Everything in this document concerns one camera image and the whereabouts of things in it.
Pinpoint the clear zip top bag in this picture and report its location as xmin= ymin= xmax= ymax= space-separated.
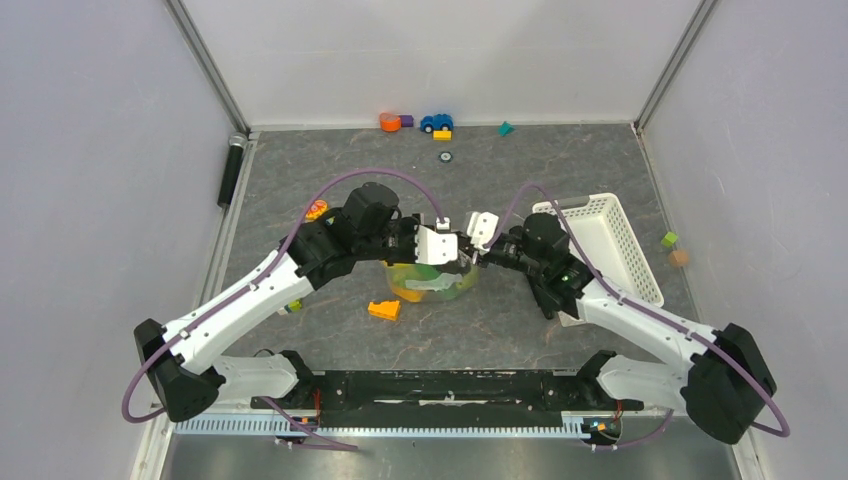
xmin=382 ymin=257 xmax=479 ymax=303

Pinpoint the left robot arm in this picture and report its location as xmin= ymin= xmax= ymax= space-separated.
xmin=121 ymin=182 xmax=439 ymax=423

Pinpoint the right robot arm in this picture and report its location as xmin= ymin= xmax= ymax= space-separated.
xmin=466 ymin=212 xmax=777 ymax=445

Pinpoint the orange cheese wedge toy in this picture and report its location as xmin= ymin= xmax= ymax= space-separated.
xmin=367 ymin=300 xmax=402 ymax=321

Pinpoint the multicolour toy block stack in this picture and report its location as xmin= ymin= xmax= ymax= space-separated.
xmin=304 ymin=199 xmax=330 ymax=222

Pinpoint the white perforated plastic basket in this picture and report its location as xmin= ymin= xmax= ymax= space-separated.
xmin=558 ymin=193 xmax=664 ymax=308

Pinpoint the yellow lego brick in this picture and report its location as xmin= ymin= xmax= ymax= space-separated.
xmin=432 ymin=130 xmax=453 ymax=142

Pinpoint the teal block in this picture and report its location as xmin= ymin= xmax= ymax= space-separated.
xmin=498 ymin=121 xmax=514 ymax=137

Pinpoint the blue toy car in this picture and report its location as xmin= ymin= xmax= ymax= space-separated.
xmin=420 ymin=113 xmax=454 ymax=134

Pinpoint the green cube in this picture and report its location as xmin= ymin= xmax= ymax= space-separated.
xmin=661 ymin=231 xmax=679 ymax=248

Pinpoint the brown wooden cube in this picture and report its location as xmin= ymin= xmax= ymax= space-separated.
xmin=667 ymin=249 xmax=690 ymax=268

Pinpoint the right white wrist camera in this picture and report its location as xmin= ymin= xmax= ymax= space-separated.
xmin=465 ymin=211 xmax=499 ymax=252

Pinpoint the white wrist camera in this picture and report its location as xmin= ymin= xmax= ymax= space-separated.
xmin=465 ymin=211 xmax=499 ymax=252
xmin=415 ymin=217 xmax=459 ymax=266

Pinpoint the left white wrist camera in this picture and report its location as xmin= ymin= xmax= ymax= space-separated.
xmin=415 ymin=217 xmax=459 ymax=266

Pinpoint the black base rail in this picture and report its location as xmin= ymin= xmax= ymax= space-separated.
xmin=275 ymin=369 xmax=644 ymax=428

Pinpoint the black microphone by wall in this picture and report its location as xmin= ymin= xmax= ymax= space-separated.
xmin=217 ymin=132 xmax=248 ymax=208

